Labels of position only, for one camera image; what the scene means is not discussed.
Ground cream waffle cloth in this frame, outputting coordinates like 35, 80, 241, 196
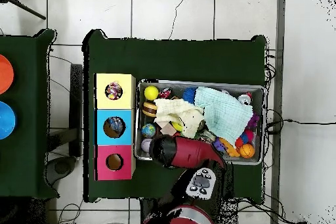
153, 98, 205, 139

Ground crushed clear plastic bottle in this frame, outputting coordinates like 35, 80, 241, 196
106, 116, 125, 135

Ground mint waffle cloth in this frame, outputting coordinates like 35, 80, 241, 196
194, 86, 254, 146

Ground small polka dot paper ball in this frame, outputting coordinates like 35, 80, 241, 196
104, 81, 123, 101

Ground wooden box three round holes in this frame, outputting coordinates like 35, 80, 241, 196
93, 73, 137, 182

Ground brown toy burger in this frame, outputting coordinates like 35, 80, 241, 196
142, 101, 159, 118

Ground plain wooden block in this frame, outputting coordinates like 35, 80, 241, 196
159, 123, 177, 137

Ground yellow ball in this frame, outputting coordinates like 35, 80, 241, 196
144, 85, 160, 101

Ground small globe ball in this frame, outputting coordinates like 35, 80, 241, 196
140, 123, 158, 139

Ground white toy baseball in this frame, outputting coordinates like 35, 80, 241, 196
140, 138, 154, 153

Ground dark green table cloth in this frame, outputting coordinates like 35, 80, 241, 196
0, 28, 60, 200
81, 28, 268, 205

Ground red and silver can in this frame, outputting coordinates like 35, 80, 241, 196
238, 91, 253, 106

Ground orange toy basketball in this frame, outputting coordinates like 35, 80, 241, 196
239, 143, 256, 160

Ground black upright panel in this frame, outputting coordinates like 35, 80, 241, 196
70, 63, 84, 158

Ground grey floor foot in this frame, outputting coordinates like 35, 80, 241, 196
46, 155, 77, 186

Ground blue round bowl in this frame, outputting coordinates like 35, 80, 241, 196
0, 100, 18, 141

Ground orange round bowl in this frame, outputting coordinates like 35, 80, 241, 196
0, 54, 15, 95

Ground dark tripod leg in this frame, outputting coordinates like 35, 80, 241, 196
0, 0, 47, 21

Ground silver wire mesh bin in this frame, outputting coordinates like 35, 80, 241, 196
134, 78, 267, 166

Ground black cable with plug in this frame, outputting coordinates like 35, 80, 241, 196
264, 108, 336, 135

